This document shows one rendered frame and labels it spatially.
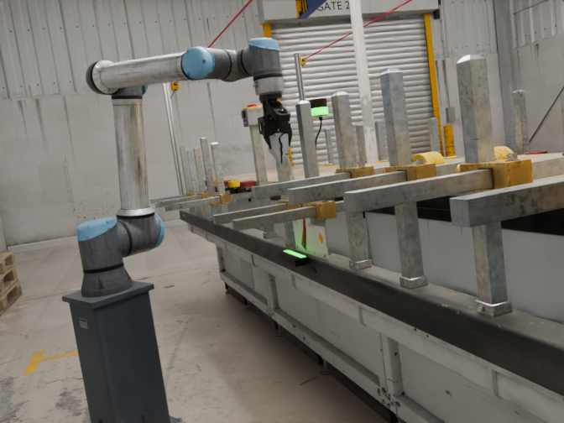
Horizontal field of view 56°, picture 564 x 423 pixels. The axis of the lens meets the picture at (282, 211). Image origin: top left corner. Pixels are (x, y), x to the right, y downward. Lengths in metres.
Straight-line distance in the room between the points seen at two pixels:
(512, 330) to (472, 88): 0.40
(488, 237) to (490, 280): 0.08
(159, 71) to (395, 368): 1.24
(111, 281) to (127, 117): 0.62
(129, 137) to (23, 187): 7.42
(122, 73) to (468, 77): 1.24
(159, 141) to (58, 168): 1.68
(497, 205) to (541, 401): 0.51
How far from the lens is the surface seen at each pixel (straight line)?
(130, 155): 2.13
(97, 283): 2.08
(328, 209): 1.56
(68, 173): 9.39
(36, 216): 9.48
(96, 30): 9.66
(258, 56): 1.64
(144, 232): 2.16
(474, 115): 0.96
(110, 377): 2.10
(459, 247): 1.40
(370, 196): 0.80
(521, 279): 1.27
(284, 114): 1.55
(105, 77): 1.97
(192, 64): 1.62
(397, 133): 1.16
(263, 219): 1.52
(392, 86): 1.17
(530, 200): 0.63
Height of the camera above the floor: 1.03
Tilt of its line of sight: 6 degrees down
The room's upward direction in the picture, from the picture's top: 8 degrees counter-clockwise
